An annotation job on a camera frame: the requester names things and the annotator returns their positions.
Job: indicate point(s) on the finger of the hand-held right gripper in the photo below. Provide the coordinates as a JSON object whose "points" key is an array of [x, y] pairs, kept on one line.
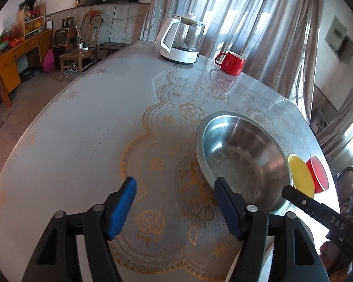
{"points": [[300, 198]]}

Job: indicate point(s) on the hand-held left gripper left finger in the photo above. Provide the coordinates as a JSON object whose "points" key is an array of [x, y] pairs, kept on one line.
{"points": [[123, 205]]}

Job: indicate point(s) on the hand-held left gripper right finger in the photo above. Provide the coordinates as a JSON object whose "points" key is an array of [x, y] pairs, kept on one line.
{"points": [[227, 208]]}

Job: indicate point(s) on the yellow plastic bowl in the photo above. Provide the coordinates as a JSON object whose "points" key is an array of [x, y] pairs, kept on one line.
{"points": [[301, 174]]}

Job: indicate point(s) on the red plastic bowl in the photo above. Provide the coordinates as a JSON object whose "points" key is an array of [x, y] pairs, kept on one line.
{"points": [[319, 171]]}

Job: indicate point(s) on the stainless steel bowl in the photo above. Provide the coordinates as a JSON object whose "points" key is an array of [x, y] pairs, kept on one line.
{"points": [[241, 158]]}

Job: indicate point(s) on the person's right hand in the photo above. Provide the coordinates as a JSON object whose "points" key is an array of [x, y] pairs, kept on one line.
{"points": [[329, 254]]}

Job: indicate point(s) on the round-backed dark chair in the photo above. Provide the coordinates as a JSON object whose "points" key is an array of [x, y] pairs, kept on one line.
{"points": [[345, 182]]}

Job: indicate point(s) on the pile of sacks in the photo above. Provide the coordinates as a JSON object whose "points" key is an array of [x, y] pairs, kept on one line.
{"points": [[317, 122]]}

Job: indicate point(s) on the narrow sheer side curtain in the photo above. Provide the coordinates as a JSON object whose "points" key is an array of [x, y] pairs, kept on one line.
{"points": [[341, 129]]}

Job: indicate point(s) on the red mug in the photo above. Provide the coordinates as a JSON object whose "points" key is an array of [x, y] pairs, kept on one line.
{"points": [[231, 63]]}

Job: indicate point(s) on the dark bench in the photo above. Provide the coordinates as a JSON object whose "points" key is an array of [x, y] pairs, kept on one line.
{"points": [[113, 46]]}

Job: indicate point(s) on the pink bag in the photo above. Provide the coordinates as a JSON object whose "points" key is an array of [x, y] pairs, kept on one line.
{"points": [[48, 61]]}

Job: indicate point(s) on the white power strip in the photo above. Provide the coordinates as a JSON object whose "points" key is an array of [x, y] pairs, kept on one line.
{"points": [[83, 46]]}

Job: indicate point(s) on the wooden chair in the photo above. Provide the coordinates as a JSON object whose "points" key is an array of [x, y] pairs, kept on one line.
{"points": [[85, 44]]}

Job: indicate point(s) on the dark speaker box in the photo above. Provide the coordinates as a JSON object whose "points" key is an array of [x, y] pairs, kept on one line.
{"points": [[63, 44]]}

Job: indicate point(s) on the white glass electric kettle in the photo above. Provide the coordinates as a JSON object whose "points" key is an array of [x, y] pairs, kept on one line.
{"points": [[182, 41]]}

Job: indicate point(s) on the wooden desk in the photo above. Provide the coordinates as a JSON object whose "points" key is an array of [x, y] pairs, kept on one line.
{"points": [[14, 55]]}

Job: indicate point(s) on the wide sheer window curtain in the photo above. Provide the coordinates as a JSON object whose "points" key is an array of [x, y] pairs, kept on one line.
{"points": [[238, 20]]}

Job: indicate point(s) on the small wooden shelf unit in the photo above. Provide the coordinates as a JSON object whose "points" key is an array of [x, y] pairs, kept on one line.
{"points": [[32, 20]]}

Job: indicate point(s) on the wall electrical box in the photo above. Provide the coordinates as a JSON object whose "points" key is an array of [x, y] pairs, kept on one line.
{"points": [[339, 39]]}

